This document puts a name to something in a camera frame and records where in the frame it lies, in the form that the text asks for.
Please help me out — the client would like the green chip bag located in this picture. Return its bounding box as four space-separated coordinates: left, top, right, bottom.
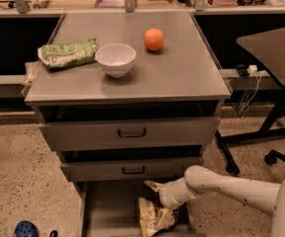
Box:
37 39 98 70

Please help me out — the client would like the black top drawer handle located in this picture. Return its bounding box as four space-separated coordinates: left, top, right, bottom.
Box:
117 128 147 138

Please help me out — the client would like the grey drawer cabinet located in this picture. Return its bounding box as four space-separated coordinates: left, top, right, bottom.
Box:
24 10 232 237

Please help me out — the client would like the black drawer handle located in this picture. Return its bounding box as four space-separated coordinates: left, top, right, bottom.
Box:
117 128 147 138
121 166 145 175

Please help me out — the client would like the grey bottom drawer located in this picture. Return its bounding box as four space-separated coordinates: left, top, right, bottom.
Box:
79 179 196 237

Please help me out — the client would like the grey top drawer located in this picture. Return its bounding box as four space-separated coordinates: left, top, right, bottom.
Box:
39 117 220 151

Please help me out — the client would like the brown chip bag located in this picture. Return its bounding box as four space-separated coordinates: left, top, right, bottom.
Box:
138 197 178 237

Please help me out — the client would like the orange fruit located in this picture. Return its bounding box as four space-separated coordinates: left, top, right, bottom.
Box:
144 29 165 51

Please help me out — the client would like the white power adapter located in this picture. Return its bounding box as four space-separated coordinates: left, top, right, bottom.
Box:
248 65 257 75

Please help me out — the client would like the blue croc shoe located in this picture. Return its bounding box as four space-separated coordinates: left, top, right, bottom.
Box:
13 220 38 237

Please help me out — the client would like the grey drawer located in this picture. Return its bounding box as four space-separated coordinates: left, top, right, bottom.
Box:
79 179 196 237
39 117 220 151
60 157 203 182

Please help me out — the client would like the white bowl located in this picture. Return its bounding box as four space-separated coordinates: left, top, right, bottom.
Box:
95 43 136 78

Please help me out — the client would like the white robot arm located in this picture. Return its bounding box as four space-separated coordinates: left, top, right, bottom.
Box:
139 165 285 237

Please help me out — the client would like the grey middle drawer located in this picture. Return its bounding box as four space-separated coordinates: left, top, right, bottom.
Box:
60 157 203 182

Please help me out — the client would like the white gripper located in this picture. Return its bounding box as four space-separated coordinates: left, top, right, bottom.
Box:
144 178 197 209

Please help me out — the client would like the black middle drawer handle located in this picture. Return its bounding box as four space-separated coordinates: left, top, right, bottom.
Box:
121 166 145 175

